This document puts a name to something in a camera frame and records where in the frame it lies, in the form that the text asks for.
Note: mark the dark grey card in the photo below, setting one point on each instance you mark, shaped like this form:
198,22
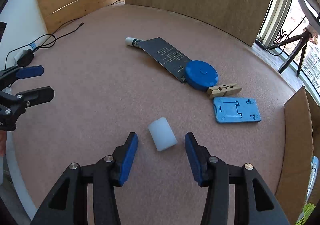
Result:
166,55

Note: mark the brown cardboard box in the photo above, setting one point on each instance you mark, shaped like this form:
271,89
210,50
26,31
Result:
301,144

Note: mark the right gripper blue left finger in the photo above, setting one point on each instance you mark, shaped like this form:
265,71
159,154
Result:
66,203

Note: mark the white ring light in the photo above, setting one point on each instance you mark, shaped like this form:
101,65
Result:
310,9

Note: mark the black power adapter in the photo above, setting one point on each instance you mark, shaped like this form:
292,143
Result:
26,59

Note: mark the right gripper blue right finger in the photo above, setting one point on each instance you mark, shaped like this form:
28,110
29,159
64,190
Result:
254,201

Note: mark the blue plastic phone stand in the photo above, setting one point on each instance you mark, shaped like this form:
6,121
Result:
230,110

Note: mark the white sunscreen bottle blue cap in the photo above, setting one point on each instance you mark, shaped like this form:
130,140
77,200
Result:
313,176

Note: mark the white plastic cylinder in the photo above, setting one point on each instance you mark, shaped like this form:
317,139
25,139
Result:
162,134

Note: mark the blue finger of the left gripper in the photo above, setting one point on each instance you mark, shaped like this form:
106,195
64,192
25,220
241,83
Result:
14,73
17,104

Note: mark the blue round tape measure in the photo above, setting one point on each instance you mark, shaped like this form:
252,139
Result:
200,75

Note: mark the black tripod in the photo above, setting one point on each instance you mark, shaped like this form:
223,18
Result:
283,40

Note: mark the wooden clothespin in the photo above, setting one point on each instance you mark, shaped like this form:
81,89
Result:
223,90

